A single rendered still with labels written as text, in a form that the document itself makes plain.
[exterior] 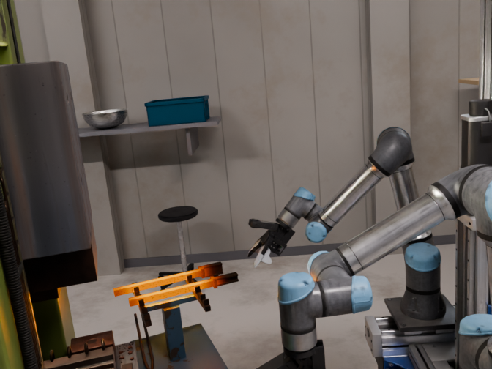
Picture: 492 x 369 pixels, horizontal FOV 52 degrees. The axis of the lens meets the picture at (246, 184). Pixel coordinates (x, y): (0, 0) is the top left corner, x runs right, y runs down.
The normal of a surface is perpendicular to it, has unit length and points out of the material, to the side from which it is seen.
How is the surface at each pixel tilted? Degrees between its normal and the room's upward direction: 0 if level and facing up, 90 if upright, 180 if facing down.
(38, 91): 90
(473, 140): 90
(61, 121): 90
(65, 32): 90
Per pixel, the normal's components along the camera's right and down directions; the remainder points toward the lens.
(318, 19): -0.02, 0.23
